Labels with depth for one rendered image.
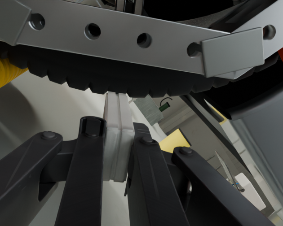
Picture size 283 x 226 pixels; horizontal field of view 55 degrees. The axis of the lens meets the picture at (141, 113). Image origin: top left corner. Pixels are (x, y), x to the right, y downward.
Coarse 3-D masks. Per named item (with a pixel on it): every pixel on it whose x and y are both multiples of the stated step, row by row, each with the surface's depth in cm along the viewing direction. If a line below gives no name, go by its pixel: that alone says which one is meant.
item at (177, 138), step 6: (174, 132) 462; (180, 132) 454; (168, 138) 460; (174, 138) 454; (180, 138) 451; (186, 138) 449; (162, 144) 460; (168, 144) 455; (174, 144) 452; (180, 144) 452; (186, 144) 453; (168, 150) 455
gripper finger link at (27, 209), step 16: (32, 144) 11; (48, 144) 11; (0, 160) 9; (16, 160) 10; (32, 160) 10; (48, 160) 11; (0, 176) 9; (16, 176) 9; (32, 176) 9; (0, 192) 8; (16, 192) 8; (32, 192) 10; (48, 192) 11; (0, 208) 8; (16, 208) 9; (32, 208) 10; (0, 224) 8; (16, 224) 9
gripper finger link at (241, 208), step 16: (176, 160) 12; (192, 160) 12; (192, 176) 11; (208, 176) 11; (192, 192) 11; (208, 192) 10; (224, 192) 10; (192, 208) 11; (208, 208) 10; (224, 208) 9; (240, 208) 9; (256, 208) 9; (192, 224) 11; (208, 224) 10; (224, 224) 9; (240, 224) 8; (256, 224) 9; (272, 224) 9
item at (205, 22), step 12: (120, 0) 32; (144, 0) 32; (204, 0) 50; (216, 0) 43; (228, 0) 37; (240, 0) 33; (132, 12) 33; (180, 12) 52; (192, 12) 43; (204, 12) 36; (216, 12) 31; (228, 12) 31; (96, 24) 30; (192, 24) 31; (204, 24) 32
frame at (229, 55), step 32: (0, 0) 21; (32, 0) 21; (64, 0) 22; (256, 0) 27; (0, 32) 21; (32, 32) 22; (64, 32) 22; (128, 32) 23; (160, 32) 23; (192, 32) 23; (224, 32) 24; (256, 32) 24; (160, 64) 24; (192, 64) 24; (224, 64) 24; (256, 64) 25
